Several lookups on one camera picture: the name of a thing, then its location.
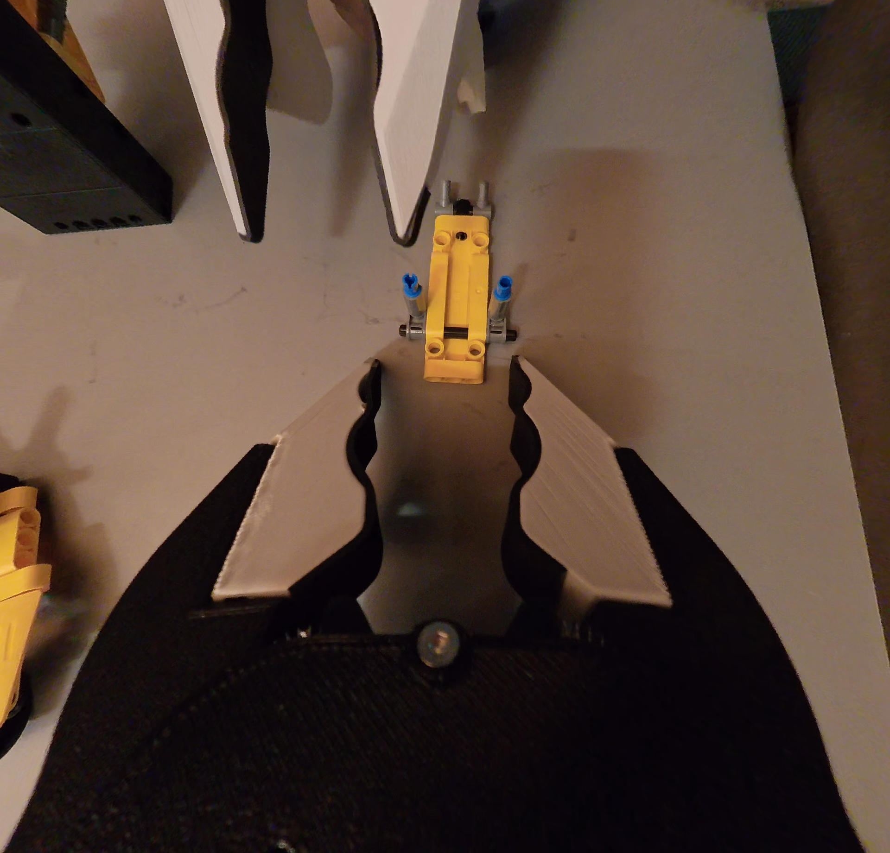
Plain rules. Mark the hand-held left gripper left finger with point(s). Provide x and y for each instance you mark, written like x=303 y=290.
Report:
x=306 y=512

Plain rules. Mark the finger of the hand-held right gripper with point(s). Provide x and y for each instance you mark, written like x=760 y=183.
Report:
x=417 y=88
x=201 y=54

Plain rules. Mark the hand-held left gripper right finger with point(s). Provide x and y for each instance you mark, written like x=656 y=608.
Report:
x=591 y=519

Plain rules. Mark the yellow toy frame piece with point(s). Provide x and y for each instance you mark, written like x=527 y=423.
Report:
x=455 y=290

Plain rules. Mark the grey connector with blue pin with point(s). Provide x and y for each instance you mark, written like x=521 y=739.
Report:
x=414 y=304

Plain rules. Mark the black block with yellow beams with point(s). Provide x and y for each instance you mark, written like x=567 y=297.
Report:
x=69 y=151

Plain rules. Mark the small yellow toy assembly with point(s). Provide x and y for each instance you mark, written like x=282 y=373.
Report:
x=17 y=575

